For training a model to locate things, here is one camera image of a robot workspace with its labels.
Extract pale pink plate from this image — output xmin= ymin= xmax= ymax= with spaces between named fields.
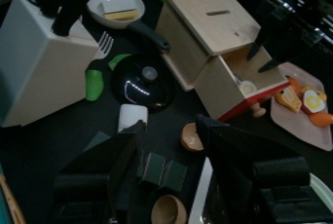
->
xmin=269 ymin=61 xmax=333 ymax=153

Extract teal wooden edged board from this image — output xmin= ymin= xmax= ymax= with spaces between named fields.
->
xmin=0 ymin=166 xmax=29 ymax=224

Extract white toy fork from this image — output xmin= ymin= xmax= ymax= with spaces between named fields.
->
xmin=93 ymin=31 xmax=117 ymax=60

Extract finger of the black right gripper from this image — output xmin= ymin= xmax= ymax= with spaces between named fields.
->
xmin=245 ymin=40 xmax=265 ymax=62
xmin=257 ymin=57 xmax=287 ymax=74

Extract wooden toy bowl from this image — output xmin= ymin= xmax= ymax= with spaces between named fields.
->
xmin=150 ymin=194 xmax=189 ymax=224
xmin=180 ymin=122 xmax=206 ymax=153

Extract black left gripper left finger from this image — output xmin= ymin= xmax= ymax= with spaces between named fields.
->
xmin=45 ymin=120 xmax=152 ymax=224

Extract toy fried egg slice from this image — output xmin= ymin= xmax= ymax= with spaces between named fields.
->
xmin=303 ymin=89 xmax=328 ymax=115

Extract white toy cup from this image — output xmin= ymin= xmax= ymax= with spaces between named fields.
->
xmin=118 ymin=103 xmax=150 ymax=133

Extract grey green flat piece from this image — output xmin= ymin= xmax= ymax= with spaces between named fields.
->
xmin=83 ymin=131 xmax=113 ymax=153

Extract white yellow toy butter block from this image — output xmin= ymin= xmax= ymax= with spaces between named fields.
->
xmin=97 ymin=0 xmax=141 ymax=21

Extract dark green toy block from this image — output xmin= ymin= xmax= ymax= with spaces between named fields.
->
xmin=141 ymin=152 xmax=168 ymax=185
xmin=161 ymin=159 xmax=189 ymax=194

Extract black pot lid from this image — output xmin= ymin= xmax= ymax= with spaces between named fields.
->
xmin=110 ymin=54 xmax=177 ymax=110

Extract wooden box casing with slot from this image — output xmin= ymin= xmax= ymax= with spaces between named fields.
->
xmin=156 ymin=0 xmax=279 ymax=93

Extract green toy pea pod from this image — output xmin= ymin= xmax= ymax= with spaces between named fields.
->
xmin=85 ymin=68 xmax=106 ymax=102

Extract orange toy carrot piece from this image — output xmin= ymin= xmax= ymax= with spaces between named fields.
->
xmin=285 ymin=75 xmax=304 ymax=94

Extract yellow toy bread slice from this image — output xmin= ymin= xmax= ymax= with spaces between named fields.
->
xmin=275 ymin=86 xmax=304 ymax=114

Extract orange toy food piece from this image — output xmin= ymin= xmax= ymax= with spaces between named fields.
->
xmin=309 ymin=111 xmax=333 ymax=129

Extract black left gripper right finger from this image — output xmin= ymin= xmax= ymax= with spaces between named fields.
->
xmin=194 ymin=113 xmax=333 ymax=224

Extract red front wooden drawer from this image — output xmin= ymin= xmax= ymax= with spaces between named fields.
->
xmin=193 ymin=44 xmax=293 ymax=124

